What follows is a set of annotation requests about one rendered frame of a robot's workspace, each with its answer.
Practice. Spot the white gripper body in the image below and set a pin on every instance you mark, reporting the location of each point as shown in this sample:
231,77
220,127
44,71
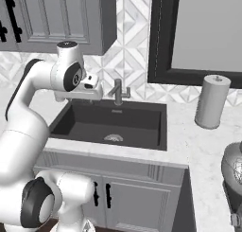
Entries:
91,93

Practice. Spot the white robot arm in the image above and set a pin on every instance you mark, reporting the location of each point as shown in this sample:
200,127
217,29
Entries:
22,141

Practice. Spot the black sink basin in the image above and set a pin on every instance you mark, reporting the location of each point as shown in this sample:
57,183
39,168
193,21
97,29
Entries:
104,122

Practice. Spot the silver sink drain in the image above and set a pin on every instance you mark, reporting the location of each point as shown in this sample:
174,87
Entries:
113,137

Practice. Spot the grey panel under sink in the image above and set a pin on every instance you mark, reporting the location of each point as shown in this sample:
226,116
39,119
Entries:
126,166

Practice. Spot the grey metal tap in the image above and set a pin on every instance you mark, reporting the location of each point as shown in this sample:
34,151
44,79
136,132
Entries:
118,92

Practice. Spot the white paper towel roll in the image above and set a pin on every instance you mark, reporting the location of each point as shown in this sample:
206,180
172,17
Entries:
210,103

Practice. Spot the grey base cupboard door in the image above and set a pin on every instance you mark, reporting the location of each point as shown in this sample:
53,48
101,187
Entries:
141,204
98,213

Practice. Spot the black framed window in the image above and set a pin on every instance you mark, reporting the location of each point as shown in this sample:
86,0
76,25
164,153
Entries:
204,30

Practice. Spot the grey wall cupboard door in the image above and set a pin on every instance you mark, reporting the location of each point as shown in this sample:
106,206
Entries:
7,8
63,18

